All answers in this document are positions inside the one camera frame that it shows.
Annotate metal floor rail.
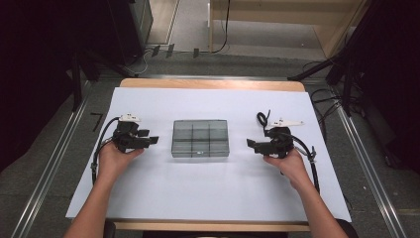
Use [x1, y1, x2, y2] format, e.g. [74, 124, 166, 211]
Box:
[331, 83, 409, 238]
[11, 82, 91, 238]

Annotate black floor cables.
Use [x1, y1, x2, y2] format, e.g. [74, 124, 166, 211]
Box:
[308, 60, 360, 142]

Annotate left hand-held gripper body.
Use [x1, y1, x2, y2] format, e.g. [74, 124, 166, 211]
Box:
[112, 113, 149, 154]

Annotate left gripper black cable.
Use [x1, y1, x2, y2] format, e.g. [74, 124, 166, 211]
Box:
[90, 116, 121, 186]

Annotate white floor cable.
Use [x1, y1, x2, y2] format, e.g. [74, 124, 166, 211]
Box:
[130, 49, 157, 75]

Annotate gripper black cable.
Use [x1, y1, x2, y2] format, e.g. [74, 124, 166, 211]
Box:
[90, 116, 121, 186]
[280, 131, 321, 194]

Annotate black metal stand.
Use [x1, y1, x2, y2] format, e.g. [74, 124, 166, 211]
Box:
[69, 46, 137, 112]
[286, 0, 380, 117]

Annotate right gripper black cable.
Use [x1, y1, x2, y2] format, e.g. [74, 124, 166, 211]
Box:
[280, 131, 321, 194]

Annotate person's left hand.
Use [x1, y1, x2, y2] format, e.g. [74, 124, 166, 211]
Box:
[98, 142, 146, 181]

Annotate dark curtain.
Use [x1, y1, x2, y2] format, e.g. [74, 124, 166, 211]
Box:
[350, 0, 420, 173]
[0, 0, 113, 173]

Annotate wooden table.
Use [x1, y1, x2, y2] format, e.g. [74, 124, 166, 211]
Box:
[113, 77, 311, 232]

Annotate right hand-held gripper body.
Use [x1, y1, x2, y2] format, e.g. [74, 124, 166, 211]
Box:
[261, 118, 305, 159]

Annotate clear plastic compartment box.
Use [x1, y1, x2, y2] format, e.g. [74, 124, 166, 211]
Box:
[170, 119, 231, 159]

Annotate black cabinet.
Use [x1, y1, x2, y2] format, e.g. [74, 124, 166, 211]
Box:
[108, 0, 155, 66]

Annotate light wooden cabinet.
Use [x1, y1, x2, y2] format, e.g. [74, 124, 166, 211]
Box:
[207, 0, 371, 60]

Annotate hanging black cable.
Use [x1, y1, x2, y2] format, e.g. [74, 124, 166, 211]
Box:
[211, 0, 232, 55]

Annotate person's right hand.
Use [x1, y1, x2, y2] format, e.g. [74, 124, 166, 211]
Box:
[262, 148, 311, 192]

